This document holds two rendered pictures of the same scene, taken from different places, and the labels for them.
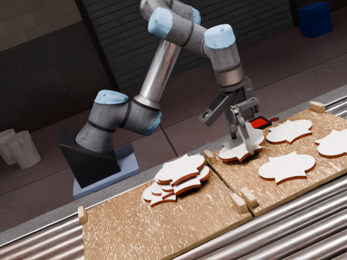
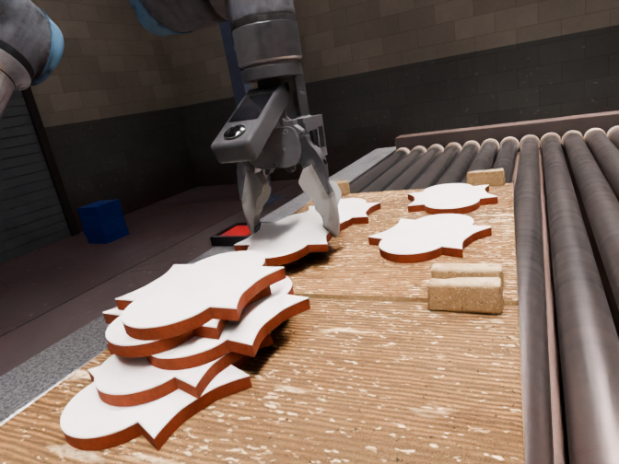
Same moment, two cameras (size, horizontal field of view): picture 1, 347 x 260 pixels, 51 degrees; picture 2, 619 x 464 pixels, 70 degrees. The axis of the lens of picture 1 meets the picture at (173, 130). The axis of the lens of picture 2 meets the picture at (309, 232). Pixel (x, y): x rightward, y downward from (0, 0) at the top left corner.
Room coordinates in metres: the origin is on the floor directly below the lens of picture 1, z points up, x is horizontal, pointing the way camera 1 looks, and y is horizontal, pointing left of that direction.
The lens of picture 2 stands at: (0.64, 0.25, 1.13)
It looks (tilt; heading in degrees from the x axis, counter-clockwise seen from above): 17 degrees down; 304
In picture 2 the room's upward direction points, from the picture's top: 10 degrees counter-clockwise
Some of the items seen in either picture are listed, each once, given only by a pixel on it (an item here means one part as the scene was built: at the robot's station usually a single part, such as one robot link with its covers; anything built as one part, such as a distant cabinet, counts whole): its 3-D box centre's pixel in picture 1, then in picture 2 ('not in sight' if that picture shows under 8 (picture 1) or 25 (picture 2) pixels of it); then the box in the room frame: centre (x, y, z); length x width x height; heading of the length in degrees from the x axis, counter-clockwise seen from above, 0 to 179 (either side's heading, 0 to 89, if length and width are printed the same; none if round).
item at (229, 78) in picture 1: (229, 75); (265, 49); (0.96, -0.20, 1.18); 0.08 x 0.08 x 0.05
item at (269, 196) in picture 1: (289, 151); (378, 232); (0.89, -0.29, 0.93); 0.41 x 0.35 x 0.02; 98
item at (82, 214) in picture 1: (82, 214); not in sight; (0.94, 0.34, 0.95); 0.06 x 0.02 x 0.03; 8
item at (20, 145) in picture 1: (23, 150); not in sight; (4.17, 1.75, 0.18); 0.30 x 0.30 x 0.37
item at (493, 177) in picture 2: not in sight; (484, 178); (0.79, -0.50, 0.95); 0.06 x 0.02 x 0.03; 8
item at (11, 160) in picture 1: (9, 147); not in sight; (4.50, 2.03, 0.18); 0.30 x 0.30 x 0.37
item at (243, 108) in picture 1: (238, 100); (282, 119); (0.96, -0.20, 1.10); 0.09 x 0.08 x 0.12; 98
